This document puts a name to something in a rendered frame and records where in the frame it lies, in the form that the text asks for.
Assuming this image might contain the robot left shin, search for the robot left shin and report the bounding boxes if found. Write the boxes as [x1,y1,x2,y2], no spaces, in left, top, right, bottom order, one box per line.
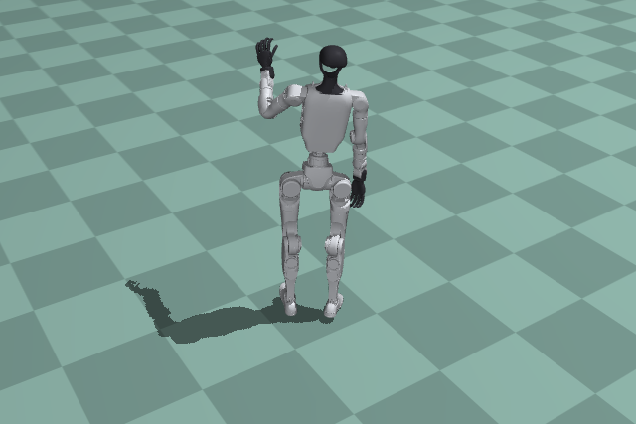
[281,236,299,301]

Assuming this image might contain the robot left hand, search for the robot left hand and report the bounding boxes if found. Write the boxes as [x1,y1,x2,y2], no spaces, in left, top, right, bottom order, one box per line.
[256,38,278,79]

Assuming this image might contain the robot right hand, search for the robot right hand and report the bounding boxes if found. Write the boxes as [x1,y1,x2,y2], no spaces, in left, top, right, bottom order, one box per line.
[350,170,367,208]

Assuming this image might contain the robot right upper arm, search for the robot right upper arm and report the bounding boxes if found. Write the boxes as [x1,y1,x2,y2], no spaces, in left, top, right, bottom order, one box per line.
[350,90,369,145]

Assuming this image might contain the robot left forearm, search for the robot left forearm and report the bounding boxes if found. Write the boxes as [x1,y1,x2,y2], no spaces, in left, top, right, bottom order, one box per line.
[258,70,275,114]

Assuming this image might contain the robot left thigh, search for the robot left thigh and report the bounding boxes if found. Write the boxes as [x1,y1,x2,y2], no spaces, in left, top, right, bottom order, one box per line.
[279,170,304,255]

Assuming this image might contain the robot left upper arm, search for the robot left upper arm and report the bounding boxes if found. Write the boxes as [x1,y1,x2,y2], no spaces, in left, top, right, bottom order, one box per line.
[259,84,307,119]

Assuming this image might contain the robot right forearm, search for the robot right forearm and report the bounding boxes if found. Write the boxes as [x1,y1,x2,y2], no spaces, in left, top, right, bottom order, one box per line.
[352,133,368,179]

